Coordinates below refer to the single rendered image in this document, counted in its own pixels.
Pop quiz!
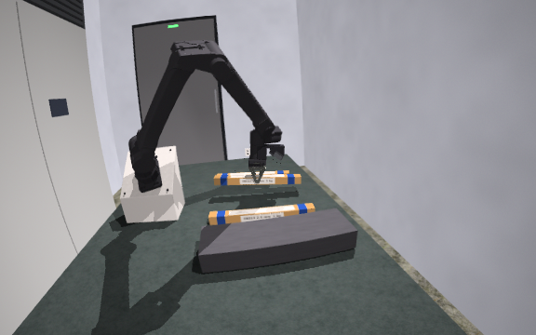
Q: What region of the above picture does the orange pack with white e6013 label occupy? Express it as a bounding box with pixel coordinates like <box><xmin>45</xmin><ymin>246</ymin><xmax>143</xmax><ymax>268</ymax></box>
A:
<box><xmin>208</xmin><ymin>203</ymin><xmax>315</xmax><ymax>225</ymax></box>

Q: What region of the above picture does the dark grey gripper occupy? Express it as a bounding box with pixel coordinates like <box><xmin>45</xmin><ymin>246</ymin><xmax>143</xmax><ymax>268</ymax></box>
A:
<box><xmin>248</xmin><ymin>144</ymin><xmax>266</xmax><ymax>183</ymax></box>

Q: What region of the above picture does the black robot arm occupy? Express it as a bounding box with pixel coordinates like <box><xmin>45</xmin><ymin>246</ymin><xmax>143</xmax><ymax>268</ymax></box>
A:
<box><xmin>128</xmin><ymin>40</ymin><xmax>285</xmax><ymax>193</ymax></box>

